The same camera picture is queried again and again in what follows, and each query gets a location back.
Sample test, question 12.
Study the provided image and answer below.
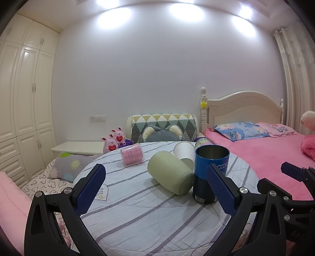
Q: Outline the purple blanket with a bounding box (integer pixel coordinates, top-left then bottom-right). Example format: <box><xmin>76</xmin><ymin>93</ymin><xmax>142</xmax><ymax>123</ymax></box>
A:
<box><xmin>120</xmin><ymin>139</ymin><xmax>133</xmax><ymax>147</ymax></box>

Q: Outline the clear pink green cup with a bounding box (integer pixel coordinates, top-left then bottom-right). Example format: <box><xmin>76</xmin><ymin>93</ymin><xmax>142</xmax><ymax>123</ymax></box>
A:
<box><xmin>194</xmin><ymin>137</ymin><xmax>213</xmax><ymax>149</ymax></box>

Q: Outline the white nightstand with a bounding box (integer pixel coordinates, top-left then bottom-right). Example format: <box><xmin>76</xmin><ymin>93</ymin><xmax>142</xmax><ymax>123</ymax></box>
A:
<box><xmin>51</xmin><ymin>141</ymin><xmax>104</xmax><ymax>155</ymax></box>

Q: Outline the grey flower pillow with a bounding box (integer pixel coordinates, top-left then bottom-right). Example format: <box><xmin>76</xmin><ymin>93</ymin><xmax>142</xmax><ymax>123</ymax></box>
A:
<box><xmin>49</xmin><ymin>152</ymin><xmax>98</xmax><ymax>182</ymax></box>

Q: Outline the heart patterned sheet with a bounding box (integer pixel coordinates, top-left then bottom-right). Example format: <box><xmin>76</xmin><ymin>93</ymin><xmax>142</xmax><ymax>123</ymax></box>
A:
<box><xmin>21</xmin><ymin>159</ymin><xmax>73</xmax><ymax>199</ymax></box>

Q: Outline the pink quilt at left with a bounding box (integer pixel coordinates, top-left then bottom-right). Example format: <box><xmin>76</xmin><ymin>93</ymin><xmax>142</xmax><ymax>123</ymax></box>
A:
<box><xmin>1</xmin><ymin>172</ymin><xmax>32</xmax><ymax>254</ymax></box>

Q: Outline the blue cartoon pillow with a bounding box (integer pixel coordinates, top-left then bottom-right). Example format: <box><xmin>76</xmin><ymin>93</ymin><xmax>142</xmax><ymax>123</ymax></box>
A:
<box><xmin>214</xmin><ymin>122</ymin><xmax>269</xmax><ymax>141</ymax></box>

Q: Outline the white curtain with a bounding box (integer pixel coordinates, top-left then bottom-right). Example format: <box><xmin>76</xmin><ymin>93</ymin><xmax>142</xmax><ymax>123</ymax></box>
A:
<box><xmin>273</xmin><ymin>22</ymin><xmax>314</xmax><ymax>135</ymax></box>

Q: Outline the white paper cup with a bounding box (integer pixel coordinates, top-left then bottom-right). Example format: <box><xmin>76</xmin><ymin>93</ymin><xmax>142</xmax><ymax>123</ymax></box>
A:
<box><xmin>173</xmin><ymin>141</ymin><xmax>195</xmax><ymax>171</ymax></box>

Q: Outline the blue black metal cup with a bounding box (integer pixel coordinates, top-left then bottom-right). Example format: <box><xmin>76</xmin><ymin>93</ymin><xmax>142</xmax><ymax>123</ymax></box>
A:
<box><xmin>192</xmin><ymin>145</ymin><xmax>230</xmax><ymax>204</ymax></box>

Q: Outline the pink cartoon pillow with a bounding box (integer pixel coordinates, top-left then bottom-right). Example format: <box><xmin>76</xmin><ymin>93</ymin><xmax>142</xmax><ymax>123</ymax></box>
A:
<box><xmin>256</xmin><ymin>123</ymin><xmax>297</xmax><ymax>138</ymax></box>

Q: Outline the pink ribbed cup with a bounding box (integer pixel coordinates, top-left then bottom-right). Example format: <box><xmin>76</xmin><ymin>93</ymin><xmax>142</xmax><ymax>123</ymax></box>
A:
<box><xmin>120</xmin><ymin>144</ymin><xmax>144</xmax><ymax>166</ymax></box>

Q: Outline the striped white quilt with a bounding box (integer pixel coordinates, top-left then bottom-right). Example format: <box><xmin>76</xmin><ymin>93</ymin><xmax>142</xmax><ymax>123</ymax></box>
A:
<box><xmin>71</xmin><ymin>140</ymin><xmax>260</xmax><ymax>256</ymax></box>

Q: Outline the sage green cup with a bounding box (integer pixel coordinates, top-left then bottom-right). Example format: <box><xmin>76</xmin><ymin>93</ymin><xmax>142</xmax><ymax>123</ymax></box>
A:
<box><xmin>147</xmin><ymin>151</ymin><xmax>194</xmax><ymax>196</ymax></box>

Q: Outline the pink bunny plush right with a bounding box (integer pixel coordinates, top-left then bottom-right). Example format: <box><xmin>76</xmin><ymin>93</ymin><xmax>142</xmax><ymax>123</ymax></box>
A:
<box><xmin>111</xmin><ymin>127</ymin><xmax>126</xmax><ymax>146</ymax></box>

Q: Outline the cream wardrobe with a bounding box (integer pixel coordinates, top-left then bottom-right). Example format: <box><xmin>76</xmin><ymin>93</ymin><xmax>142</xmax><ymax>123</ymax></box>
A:
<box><xmin>1</xmin><ymin>13</ymin><xmax>59</xmax><ymax>188</ymax></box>

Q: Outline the diamond patterned headboard cover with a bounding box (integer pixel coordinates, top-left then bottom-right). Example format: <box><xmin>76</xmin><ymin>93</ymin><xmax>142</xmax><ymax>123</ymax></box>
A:
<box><xmin>125</xmin><ymin>114</ymin><xmax>200</xmax><ymax>143</ymax></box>

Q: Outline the grey cat ear cushion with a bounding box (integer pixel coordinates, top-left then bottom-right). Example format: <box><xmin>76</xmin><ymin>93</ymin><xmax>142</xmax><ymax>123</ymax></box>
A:
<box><xmin>142</xmin><ymin>125</ymin><xmax>183</xmax><ymax>142</ymax></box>

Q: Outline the cream wooden headboard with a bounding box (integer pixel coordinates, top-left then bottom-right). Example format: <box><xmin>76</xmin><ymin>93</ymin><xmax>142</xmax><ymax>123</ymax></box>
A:
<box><xmin>199</xmin><ymin>87</ymin><xmax>284</xmax><ymax>133</ymax></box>

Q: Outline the pink bed blanket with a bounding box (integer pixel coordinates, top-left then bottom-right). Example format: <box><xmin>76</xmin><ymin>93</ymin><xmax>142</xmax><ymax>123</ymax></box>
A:
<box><xmin>204</xmin><ymin>129</ymin><xmax>314</xmax><ymax>200</ymax></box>

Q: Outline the wall switch panel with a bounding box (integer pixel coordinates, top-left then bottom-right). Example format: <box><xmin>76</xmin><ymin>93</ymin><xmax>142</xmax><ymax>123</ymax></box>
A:
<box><xmin>89</xmin><ymin>115</ymin><xmax>106</xmax><ymax>123</ymax></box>

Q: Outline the pink plush toy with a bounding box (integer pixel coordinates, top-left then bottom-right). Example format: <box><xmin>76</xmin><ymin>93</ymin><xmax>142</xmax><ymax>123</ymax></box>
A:
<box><xmin>301</xmin><ymin>110</ymin><xmax>315</xmax><ymax>161</ymax></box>

